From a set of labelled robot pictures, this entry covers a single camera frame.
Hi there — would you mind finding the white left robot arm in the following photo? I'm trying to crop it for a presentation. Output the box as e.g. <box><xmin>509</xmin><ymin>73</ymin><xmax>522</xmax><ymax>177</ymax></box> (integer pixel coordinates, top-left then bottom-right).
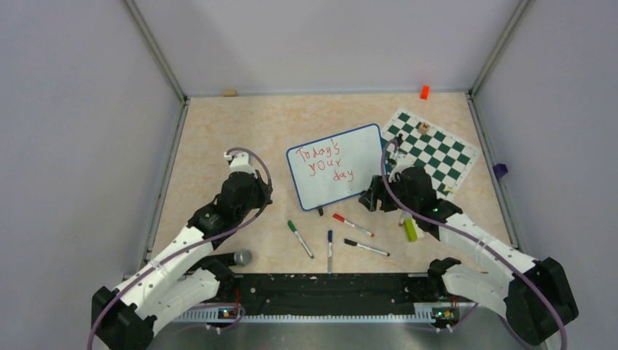
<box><xmin>87</xmin><ymin>170</ymin><xmax>273</xmax><ymax>349</ymax></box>

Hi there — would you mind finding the blue whiteboard marker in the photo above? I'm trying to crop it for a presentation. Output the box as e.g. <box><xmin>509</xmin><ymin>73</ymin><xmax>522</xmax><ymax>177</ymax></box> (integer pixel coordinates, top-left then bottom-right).
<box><xmin>327</xmin><ymin>230</ymin><xmax>333</xmax><ymax>274</ymax></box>

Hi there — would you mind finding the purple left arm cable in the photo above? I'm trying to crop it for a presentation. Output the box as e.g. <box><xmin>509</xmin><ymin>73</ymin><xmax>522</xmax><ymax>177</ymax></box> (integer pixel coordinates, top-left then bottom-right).
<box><xmin>87</xmin><ymin>147</ymin><xmax>274</xmax><ymax>350</ymax></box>

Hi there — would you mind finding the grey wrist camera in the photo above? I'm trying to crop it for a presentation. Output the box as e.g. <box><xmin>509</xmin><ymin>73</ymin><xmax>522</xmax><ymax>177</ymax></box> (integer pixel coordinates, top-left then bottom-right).
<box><xmin>224</xmin><ymin>151</ymin><xmax>257</xmax><ymax>177</ymax></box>
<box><xmin>387</xmin><ymin>152</ymin><xmax>413</xmax><ymax>182</ymax></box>

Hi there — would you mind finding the green white chess mat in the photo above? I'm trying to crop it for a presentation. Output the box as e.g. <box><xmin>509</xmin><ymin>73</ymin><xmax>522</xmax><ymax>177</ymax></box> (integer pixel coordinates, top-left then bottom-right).
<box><xmin>382</xmin><ymin>109</ymin><xmax>481</xmax><ymax>200</ymax></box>

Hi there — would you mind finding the purple object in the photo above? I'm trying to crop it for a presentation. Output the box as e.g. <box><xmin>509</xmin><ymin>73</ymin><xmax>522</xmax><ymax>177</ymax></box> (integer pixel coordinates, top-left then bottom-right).
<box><xmin>492</xmin><ymin>163</ymin><xmax>509</xmax><ymax>179</ymax></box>

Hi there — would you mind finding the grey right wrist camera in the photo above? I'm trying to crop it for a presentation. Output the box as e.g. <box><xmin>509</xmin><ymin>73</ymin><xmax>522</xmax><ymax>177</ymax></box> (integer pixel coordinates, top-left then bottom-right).
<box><xmin>387</xmin><ymin>152</ymin><xmax>413</xmax><ymax>182</ymax></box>

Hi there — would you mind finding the orange block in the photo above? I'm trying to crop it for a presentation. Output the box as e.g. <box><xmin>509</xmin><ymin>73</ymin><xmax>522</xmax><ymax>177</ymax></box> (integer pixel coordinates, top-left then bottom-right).
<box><xmin>420</xmin><ymin>85</ymin><xmax>430</xmax><ymax>100</ymax></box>

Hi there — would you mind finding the black whiteboard marker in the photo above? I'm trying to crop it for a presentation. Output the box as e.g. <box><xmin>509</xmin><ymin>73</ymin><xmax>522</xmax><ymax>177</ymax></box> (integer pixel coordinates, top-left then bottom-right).
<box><xmin>343</xmin><ymin>238</ymin><xmax>390</xmax><ymax>257</ymax></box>

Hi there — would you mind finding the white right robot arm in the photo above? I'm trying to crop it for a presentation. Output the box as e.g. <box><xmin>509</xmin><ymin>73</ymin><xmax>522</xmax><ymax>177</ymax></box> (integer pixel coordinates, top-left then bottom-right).
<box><xmin>359</xmin><ymin>166</ymin><xmax>579</xmax><ymax>346</ymax></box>

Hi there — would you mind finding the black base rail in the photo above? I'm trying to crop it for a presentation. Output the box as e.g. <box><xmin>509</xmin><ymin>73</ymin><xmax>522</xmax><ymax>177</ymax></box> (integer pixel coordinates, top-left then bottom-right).
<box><xmin>207</xmin><ymin>273</ymin><xmax>465</xmax><ymax>316</ymax></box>

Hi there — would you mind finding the blue framed whiteboard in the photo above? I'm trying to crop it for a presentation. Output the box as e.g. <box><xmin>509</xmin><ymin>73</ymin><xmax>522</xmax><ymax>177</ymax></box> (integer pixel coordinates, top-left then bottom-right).
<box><xmin>286</xmin><ymin>123</ymin><xmax>383</xmax><ymax>211</ymax></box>

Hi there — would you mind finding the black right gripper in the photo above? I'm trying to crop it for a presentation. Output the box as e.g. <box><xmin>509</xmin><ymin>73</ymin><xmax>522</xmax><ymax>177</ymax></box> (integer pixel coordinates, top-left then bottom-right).
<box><xmin>360</xmin><ymin>173</ymin><xmax>418</xmax><ymax>214</ymax></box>

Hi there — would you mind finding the red whiteboard marker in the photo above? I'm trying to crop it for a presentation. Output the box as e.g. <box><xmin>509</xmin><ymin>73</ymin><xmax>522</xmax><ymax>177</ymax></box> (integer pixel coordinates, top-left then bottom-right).
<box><xmin>332</xmin><ymin>214</ymin><xmax>375</xmax><ymax>237</ymax></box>

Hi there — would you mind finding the green whiteboard marker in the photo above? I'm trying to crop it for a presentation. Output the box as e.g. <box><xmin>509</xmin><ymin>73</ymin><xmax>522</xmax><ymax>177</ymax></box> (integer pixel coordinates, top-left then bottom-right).
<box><xmin>287</xmin><ymin>220</ymin><xmax>314</xmax><ymax>259</ymax></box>

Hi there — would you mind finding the green white toy brick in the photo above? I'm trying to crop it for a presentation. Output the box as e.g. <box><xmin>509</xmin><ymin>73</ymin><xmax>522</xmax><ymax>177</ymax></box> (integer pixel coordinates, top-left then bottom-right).
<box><xmin>402</xmin><ymin>218</ymin><xmax>424</xmax><ymax>243</ymax></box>

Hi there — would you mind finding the black microphone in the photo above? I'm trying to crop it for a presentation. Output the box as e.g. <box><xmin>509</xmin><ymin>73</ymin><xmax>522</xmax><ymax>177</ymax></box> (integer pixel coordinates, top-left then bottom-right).
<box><xmin>196</xmin><ymin>249</ymin><xmax>253</xmax><ymax>274</ymax></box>

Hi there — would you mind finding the wooden cork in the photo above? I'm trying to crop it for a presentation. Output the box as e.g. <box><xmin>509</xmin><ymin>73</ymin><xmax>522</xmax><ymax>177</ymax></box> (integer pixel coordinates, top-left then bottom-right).
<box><xmin>222</xmin><ymin>89</ymin><xmax>238</xmax><ymax>97</ymax></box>

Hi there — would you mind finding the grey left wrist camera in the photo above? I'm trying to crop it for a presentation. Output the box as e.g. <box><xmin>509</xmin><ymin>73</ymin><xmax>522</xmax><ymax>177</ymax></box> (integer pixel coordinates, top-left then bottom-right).
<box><xmin>224</xmin><ymin>151</ymin><xmax>257</xmax><ymax>177</ymax></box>

